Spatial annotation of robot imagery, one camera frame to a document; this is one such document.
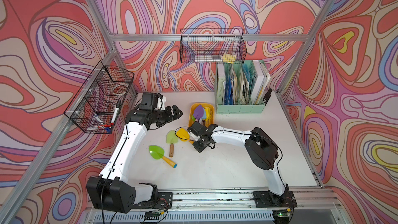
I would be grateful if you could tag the purple trowel pink handle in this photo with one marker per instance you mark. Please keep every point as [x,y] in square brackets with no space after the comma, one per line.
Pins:
[199,113]

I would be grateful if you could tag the black wire basket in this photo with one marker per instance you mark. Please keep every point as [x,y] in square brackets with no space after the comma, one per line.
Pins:
[92,109]
[207,45]

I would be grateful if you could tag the black wire basket back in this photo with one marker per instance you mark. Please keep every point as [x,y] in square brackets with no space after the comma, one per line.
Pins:
[207,45]

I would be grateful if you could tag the black white marker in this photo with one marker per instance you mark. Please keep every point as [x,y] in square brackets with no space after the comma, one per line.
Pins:
[116,111]

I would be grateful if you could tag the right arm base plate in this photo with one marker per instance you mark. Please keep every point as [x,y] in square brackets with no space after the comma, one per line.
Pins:
[266,199]

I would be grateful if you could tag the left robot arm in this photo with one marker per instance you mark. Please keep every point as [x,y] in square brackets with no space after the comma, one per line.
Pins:
[111,190]

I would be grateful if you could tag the black wire basket left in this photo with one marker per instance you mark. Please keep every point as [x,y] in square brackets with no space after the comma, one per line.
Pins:
[92,109]

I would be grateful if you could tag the yellow sponge in basket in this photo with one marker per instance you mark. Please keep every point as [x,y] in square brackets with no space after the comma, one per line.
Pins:
[229,58]

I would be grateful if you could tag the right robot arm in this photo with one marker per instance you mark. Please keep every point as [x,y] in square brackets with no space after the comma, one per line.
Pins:
[262,150]

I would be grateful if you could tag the mint green file organizer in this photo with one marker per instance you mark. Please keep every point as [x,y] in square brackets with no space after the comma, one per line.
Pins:
[233,89]

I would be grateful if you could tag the white book in organizer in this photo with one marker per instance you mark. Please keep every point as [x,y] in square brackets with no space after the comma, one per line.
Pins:
[260,80]

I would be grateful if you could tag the yellow scoop orange handle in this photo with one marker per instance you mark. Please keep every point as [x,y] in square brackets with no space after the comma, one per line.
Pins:
[183,135]

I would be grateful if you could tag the yellow storage box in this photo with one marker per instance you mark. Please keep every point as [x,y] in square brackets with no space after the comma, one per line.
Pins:
[202,121]

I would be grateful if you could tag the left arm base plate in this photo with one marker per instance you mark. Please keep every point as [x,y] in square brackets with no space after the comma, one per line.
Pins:
[163,200]

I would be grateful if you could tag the green trowel yellow handle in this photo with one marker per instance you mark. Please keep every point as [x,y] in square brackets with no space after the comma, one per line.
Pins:
[157,153]

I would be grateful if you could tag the black stapler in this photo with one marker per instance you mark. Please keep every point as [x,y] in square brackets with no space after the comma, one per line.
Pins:
[267,96]

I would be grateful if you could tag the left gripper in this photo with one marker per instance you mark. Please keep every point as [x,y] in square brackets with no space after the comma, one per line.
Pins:
[169,117]

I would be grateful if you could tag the yellow shovel yellow handle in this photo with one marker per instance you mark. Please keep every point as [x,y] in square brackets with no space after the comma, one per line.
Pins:
[208,117]

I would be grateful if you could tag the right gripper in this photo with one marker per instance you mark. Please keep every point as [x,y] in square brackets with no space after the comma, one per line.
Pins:
[199,149]

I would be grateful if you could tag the light green trowel wooden handle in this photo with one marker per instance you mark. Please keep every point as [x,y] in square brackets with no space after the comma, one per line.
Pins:
[171,139]

